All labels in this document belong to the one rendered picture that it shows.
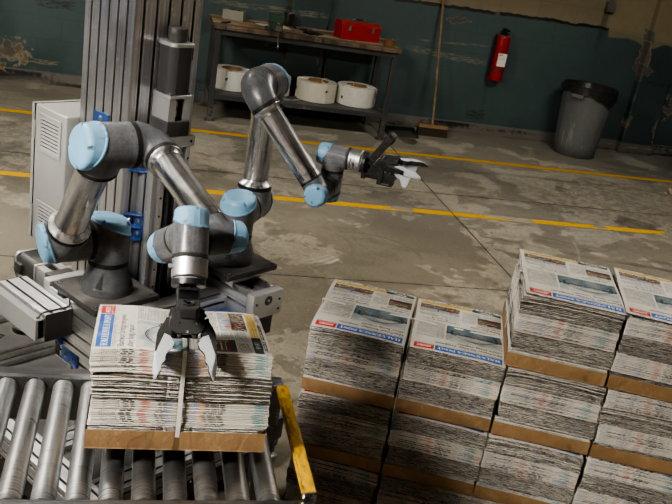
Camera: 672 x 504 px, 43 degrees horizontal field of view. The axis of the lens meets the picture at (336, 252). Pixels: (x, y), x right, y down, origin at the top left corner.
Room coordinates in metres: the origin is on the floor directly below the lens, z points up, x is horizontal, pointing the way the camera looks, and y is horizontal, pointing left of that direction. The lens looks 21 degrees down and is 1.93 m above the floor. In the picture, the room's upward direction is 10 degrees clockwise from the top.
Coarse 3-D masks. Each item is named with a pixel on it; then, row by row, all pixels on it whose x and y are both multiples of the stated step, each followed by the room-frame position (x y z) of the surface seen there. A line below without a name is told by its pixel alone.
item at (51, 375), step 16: (0, 368) 1.77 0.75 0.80; (16, 368) 1.78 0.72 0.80; (32, 368) 1.79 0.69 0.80; (48, 368) 1.80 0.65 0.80; (48, 384) 1.76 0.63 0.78; (80, 384) 1.78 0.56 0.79; (272, 384) 1.91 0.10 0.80; (16, 400) 1.74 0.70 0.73; (48, 400) 1.76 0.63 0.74; (272, 400) 1.90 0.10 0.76; (16, 416) 1.74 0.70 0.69; (272, 416) 1.90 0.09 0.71
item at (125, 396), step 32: (128, 320) 1.67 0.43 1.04; (160, 320) 1.71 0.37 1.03; (96, 352) 1.49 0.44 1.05; (128, 352) 1.50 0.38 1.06; (96, 384) 1.48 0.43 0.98; (128, 384) 1.50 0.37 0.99; (160, 384) 1.51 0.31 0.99; (96, 416) 1.48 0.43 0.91; (128, 416) 1.49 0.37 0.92; (160, 416) 1.51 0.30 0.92
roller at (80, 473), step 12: (84, 384) 1.77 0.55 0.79; (84, 396) 1.71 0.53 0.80; (84, 408) 1.66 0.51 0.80; (84, 420) 1.61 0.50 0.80; (84, 432) 1.57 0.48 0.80; (72, 444) 1.55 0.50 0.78; (72, 456) 1.49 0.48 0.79; (84, 456) 1.49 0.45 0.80; (72, 468) 1.45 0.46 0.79; (84, 468) 1.45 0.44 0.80; (72, 480) 1.41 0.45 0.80; (84, 480) 1.41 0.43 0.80; (72, 492) 1.37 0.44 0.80; (84, 492) 1.38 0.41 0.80
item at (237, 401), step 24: (216, 312) 1.82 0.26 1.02; (216, 336) 1.65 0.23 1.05; (240, 336) 1.67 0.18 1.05; (264, 336) 1.69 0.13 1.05; (240, 360) 1.56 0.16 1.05; (264, 360) 1.57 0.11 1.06; (216, 384) 1.54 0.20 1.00; (240, 384) 1.55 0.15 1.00; (264, 384) 1.56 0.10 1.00; (216, 408) 1.54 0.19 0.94; (240, 408) 1.55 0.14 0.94; (264, 408) 1.56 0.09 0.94; (216, 432) 1.53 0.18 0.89; (240, 432) 1.54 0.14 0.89
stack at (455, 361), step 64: (320, 320) 2.28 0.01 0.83; (384, 320) 2.35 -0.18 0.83; (448, 320) 2.43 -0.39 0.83; (384, 384) 2.22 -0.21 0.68; (448, 384) 2.20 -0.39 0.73; (512, 384) 2.18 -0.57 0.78; (576, 384) 2.16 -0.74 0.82; (384, 448) 2.35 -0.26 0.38; (448, 448) 2.19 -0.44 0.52; (512, 448) 2.17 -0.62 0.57; (640, 448) 2.13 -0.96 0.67
